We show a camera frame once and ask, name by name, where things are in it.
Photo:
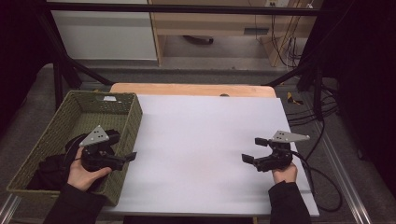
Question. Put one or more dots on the wooden table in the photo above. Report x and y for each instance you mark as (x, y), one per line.
(186, 89)

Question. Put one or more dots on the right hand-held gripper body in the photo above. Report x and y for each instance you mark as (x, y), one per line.
(277, 157)

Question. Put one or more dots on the white cabinet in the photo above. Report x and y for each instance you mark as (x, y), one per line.
(102, 34)

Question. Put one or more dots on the yellow and black tool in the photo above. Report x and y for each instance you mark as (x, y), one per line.
(292, 99)

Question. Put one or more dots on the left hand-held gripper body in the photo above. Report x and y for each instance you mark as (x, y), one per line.
(99, 157)

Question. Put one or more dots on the person's right hand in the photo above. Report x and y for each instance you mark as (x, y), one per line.
(285, 175)

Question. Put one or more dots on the black metal frame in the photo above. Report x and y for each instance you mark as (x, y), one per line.
(186, 8)

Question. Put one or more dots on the black cloth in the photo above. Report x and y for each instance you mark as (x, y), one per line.
(51, 172)

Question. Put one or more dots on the aluminium rail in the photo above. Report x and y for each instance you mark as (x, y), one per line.
(7, 210)
(345, 177)

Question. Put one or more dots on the light wooden desk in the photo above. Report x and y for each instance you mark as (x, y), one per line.
(218, 21)

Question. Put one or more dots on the white board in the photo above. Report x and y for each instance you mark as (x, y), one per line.
(193, 133)

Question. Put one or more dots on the white basket label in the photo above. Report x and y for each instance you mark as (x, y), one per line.
(109, 98)

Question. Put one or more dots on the green woven basket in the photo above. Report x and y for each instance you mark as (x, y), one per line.
(77, 115)

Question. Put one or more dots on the person's left hand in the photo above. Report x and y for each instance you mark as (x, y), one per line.
(81, 175)

